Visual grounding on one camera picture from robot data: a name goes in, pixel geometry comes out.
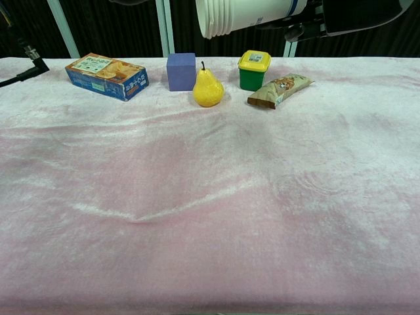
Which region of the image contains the orange blue cracker box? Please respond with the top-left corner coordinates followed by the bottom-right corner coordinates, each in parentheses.
top-left (64, 52), bottom-right (150, 102)

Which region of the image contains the stack of white paper cups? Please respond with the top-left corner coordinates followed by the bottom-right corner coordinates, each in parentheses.
top-left (201, 0), bottom-right (324, 39)

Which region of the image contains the green container yellow lid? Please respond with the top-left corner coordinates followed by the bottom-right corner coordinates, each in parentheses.
top-left (238, 49), bottom-right (272, 92)

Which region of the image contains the brown snack bag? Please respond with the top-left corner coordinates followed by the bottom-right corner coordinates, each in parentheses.
top-left (247, 73), bottom-right (315, 110)

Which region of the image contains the purple foam cube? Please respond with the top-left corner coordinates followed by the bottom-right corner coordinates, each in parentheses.
top-left (166, 52), bottom-right (197, 92)

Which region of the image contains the yellow pear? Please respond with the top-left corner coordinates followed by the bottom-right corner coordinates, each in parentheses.
top-left (192, 60), bottom-right (225, 108)

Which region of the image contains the black cable with metal connector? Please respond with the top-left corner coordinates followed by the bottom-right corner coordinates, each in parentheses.
top-left (0, 42), bottom-right (51, 88)

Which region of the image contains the pink plush table cloth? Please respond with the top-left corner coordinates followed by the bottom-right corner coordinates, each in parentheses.
top-left (0, 56), bottom-right (420, 311)

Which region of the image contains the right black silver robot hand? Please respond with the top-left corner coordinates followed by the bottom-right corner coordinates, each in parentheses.
top-left (255, 0), bottom-right (411, 43)

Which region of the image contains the white partition post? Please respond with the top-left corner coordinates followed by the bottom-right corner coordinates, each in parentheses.
top-left (155, 0), bottom-right (175, 57)
top-left (45, 0), bottom-right (81, 59)
top-left (282, 38), bottom-right (298, 58)

